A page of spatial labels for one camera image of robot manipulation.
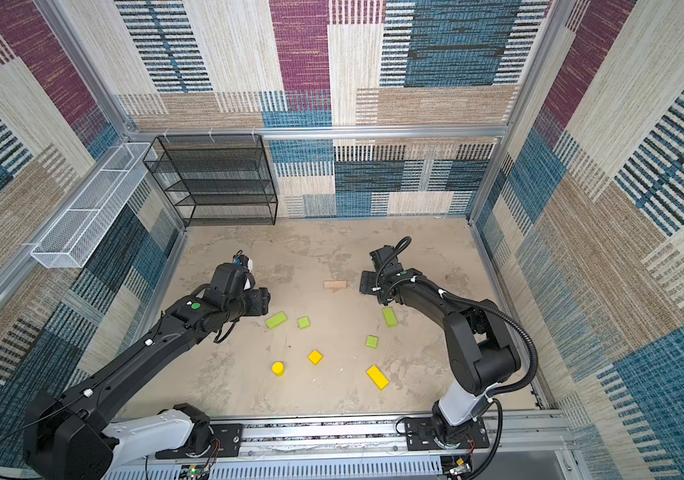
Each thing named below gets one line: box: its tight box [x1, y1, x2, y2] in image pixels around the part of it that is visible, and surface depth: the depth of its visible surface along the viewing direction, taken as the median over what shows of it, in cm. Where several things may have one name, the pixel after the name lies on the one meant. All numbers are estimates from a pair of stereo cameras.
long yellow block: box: [366, 365, 390, 391], surface depth 84 cm
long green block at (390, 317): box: [382, 306, 398, 328], surface depth 96 cm
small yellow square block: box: [307, 350, 324, 365], surface depth 88 cm
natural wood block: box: [322, 280, 349, 289], surface depth 103 cm
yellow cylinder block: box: [272, 361, 285, 377], surface depth 84 cm
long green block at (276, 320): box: [265, 311, 287, 330], surface depth 95 cm
